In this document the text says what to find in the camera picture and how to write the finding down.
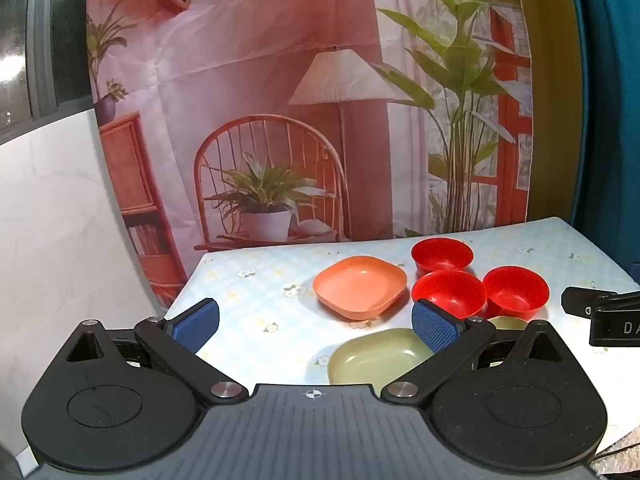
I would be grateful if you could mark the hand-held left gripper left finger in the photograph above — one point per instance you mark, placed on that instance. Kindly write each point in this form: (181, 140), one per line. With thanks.
(197, 329)

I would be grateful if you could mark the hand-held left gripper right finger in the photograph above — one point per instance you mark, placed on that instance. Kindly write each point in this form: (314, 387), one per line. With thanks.
(434, 327)

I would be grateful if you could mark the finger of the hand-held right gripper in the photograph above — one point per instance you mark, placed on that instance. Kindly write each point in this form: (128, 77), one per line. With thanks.
(580, 302)

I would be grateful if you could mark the red bowl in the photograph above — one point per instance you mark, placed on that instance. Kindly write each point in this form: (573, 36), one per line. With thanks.
(450, 290)
(442, 255)
(515, 290)

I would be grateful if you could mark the orange square plate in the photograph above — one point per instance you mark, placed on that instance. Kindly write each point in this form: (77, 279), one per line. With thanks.
(357, 285)

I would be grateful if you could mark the floral checked tablecloth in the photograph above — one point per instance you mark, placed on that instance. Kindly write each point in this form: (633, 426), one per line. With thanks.
(270, 280)

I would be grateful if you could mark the teal curtain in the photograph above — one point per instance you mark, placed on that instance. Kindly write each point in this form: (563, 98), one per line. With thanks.
(607, 110)

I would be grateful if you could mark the printed room backdrop cloth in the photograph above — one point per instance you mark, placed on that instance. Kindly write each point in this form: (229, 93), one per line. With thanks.
(250, 85)

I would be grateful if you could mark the dark window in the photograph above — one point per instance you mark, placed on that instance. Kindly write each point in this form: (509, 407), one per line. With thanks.
(45, 35)

